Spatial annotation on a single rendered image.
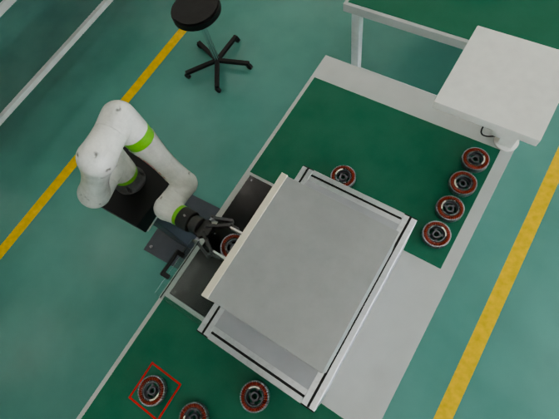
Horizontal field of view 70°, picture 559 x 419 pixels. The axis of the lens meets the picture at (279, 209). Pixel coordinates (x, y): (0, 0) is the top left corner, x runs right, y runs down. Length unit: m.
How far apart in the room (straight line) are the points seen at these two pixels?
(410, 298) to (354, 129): 0.81
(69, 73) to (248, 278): 3.13
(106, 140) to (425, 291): 1.29
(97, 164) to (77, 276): 1.72
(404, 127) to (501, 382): 1.41
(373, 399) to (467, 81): 1.18
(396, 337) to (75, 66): 3.35
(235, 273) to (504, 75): 1.12
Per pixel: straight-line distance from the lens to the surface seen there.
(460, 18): 2.44
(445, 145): 1.96
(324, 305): 1.10
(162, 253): 2.74
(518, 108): 1.56
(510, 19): 2.49
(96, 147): 1.40
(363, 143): 1.93
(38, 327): 3.11
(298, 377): 1.30
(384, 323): 1.67
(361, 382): 1.66
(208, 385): 1.74
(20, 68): 4.35
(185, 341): 1.78
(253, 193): 1.84
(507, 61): 1.67
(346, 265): 1.12
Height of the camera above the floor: 2.41
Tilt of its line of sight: 67 degrees down
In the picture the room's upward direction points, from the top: 23 degrees counter-clockwise
